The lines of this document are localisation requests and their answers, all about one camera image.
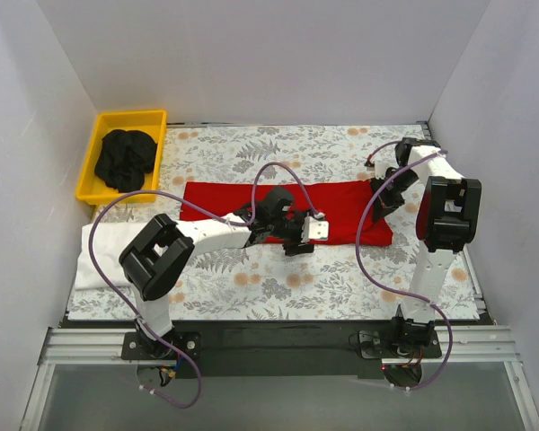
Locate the red t shirt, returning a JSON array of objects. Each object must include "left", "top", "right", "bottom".
[{"left": 179, "top": 181, "right": 373, "bottom": 245}]

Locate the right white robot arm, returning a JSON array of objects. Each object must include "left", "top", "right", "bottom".
[{"left": 365, "top": 137, "right": 482, "bottom": 357}]

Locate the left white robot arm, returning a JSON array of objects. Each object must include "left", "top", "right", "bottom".
[{"left": 119, "top": 187, "right": 329, "bottom": 359}]

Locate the floral patterned table mat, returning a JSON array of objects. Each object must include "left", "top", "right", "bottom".
[{"left": 66, "top": 123, "right": 482, "bottom": 321}]

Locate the black crumpled t shirt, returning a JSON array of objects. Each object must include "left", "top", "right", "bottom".
[{"left": 94, "top": 129, "right": 157, "bottom": 193}]

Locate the white folded t shirt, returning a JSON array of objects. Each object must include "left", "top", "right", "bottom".
[{"left": 74, "top": 219, "right": 163, "bottom": 292}]

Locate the yellow plastic bin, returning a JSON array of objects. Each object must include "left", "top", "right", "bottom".
[{"left": 75, "top": 110, "right": 167, "bottom": 206}]

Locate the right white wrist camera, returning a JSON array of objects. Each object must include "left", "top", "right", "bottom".
[{"left": 365, "top": 155, "right": 392, "bottom": 180}]

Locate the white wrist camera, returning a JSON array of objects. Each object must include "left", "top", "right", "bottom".
[
  {"left": 365, "top": 155, "right": 392, "bottom": 180},
  {"left": 301, "top": 215, "right": 329, "bottom": 242}
]

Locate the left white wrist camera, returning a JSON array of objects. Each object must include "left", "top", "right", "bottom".
[{"left": 301, "top": 215, "right": 329, "bottom": 242}]

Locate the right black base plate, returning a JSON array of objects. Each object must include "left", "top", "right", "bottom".
[{"left": 354, "top": 330, "right": 444, "bottom": 360}]

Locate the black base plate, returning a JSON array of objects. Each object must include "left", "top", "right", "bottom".
[
  {"left": 120, "top": 330, "right": 201, "bottom": 360},
  {"left": 354, "top": 330, "right": 444, "bottom": 360}
]

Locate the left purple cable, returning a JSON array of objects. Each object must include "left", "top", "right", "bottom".
[{"left": 88, "top": 161, "right": 327, "bottom": 409}]

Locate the aluminium frame rail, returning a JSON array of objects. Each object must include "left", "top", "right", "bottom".
[{"left": 39, "top": 321, "right": 519, "bottom": 365}]

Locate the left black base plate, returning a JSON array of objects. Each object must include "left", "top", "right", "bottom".
[{"left": 120, "top": 330, "right": 201, "bottom": 360}]

